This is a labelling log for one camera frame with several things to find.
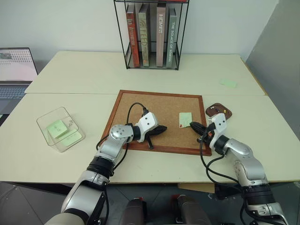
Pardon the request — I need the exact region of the wood framed cork board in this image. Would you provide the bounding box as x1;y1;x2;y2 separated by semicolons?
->
100;90;212;157

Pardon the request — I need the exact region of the black wire book rack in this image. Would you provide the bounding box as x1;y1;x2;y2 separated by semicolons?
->
113;0;189;71

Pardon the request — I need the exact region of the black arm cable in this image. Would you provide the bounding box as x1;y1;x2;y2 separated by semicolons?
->
199;137;243;184
96;102;149;174

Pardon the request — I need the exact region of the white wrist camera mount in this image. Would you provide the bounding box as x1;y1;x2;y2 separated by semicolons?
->
135;112;160;143
209;113;228;150

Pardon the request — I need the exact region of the tan book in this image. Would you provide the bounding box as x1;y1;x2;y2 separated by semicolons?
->
156;2;168;68

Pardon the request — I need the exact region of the brown wooden tray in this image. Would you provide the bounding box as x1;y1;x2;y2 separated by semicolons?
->
205;102;233;120

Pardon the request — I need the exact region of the red book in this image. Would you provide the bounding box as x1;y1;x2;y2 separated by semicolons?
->
126;5;142;68

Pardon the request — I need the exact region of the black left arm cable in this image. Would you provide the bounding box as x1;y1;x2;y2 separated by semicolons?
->
96;102;149;174

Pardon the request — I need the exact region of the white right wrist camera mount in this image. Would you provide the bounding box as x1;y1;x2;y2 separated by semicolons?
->
209;113;228;150

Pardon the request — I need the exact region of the dark brown rounded shape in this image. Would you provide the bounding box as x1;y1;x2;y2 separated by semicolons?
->
171;194;212;225
126;197;148;225

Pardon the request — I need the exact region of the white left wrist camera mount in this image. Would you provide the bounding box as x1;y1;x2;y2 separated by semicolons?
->
135;112;160;143

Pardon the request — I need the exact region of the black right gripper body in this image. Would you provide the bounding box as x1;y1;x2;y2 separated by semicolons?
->
197;124;216;144

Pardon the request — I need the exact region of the green sticky note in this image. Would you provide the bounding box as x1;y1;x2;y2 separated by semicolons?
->
179;112;194;129
58;130;83;148
45;120;69;139

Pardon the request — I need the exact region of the clear plastic box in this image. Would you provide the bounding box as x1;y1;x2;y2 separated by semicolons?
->
36;106;86;153

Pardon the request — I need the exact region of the grey green book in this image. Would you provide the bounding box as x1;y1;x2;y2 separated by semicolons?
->
166;7;178;69

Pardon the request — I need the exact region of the brown cardboard piece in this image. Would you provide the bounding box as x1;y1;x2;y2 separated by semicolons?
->
177;182;217;194

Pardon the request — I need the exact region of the grey laptop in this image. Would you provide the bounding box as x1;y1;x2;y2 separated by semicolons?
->
0;47;39;116

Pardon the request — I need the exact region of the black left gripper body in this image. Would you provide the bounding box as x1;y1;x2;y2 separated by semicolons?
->
145;126;164;138

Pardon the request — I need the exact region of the olive book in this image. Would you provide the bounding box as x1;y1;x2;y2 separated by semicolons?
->
137;3;151;68

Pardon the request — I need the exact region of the black block under table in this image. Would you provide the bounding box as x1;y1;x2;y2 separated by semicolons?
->
214;183;238;200

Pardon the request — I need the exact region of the green sticky note pad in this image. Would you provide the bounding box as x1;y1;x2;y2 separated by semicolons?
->
219;78;238;89

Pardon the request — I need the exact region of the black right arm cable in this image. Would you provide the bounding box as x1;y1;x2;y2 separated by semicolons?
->
199;137;243;184

